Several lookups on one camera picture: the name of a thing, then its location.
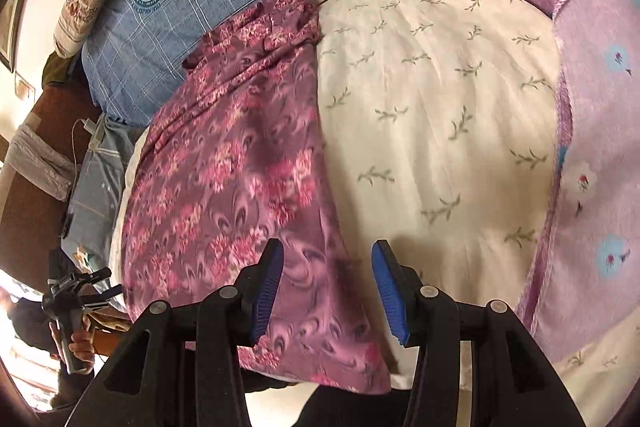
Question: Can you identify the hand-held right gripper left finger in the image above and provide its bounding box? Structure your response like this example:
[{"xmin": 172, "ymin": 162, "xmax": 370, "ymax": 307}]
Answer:
[{"xmin": 65, "ymin": 239, "xmax": 286, "ymax": 427}]

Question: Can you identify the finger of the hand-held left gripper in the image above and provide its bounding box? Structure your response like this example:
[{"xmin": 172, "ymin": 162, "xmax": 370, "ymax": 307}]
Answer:
[
  {"xmin": 84, "ymin": 284, "xmax": 123, "ymax": 310},
  {"xmin": 72, "ymin": 268, "xmax": 112, "ymax": 288}
]

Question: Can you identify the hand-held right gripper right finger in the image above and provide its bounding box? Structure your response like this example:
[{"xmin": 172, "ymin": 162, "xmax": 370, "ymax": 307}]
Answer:
[{"xmin": 371, "ymin": 239, "xmax": 586, "ymax": 427}]

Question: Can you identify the purple floral garment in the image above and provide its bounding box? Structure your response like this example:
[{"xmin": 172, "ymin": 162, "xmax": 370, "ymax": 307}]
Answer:
[{"xmin": 120, "ymin": 0, "xmax": 393, "ymax": 395}]

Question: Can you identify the person's left hand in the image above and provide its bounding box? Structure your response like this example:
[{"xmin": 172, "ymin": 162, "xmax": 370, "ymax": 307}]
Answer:
[{"xmin": 50, "ymin": 322, "xmax": 96, "ymax": 365}]

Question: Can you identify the wooden bed headboard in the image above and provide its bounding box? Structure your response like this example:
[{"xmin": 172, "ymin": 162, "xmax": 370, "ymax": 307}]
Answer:
[{"xmin": 0, "ymin": 77, "xmax": 106, "ymax": 278}]

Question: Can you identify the light blue star pillowcase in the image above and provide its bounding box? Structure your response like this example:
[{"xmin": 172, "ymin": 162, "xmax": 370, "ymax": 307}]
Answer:
[{"xmin": 62, "ymin": 114, "xmax": 146, "ymax": 268}]

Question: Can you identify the grey cloth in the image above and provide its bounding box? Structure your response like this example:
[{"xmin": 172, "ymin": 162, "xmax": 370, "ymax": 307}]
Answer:
[{"xmin": 5, "ymin": 124, "xmax": 76, "ymax": 202}]

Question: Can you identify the cream leaf-print bedsheet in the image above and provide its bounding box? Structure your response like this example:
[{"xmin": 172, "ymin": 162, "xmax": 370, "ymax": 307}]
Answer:
[{"xmin": 107, "ymin": 0, "xmax": 640, "ymax": 408}]

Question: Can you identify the olive green cloth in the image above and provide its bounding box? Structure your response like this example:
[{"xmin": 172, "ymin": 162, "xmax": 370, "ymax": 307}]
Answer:
[{"xmin": 41, "ymin": 52, "xmax": 86, "ymax": 88}]

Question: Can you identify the lilac floral blanket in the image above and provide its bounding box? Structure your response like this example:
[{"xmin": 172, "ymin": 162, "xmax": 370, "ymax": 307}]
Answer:
[{"xmin": 470, "ymin": 0, "xmax": 640, "ymax": 365}]

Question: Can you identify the white charger cable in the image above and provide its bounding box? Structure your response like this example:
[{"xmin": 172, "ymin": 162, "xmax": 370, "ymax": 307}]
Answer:
[{"xmin": 67, "ymin": 118, "xmax": 101, "ymax": 188}]

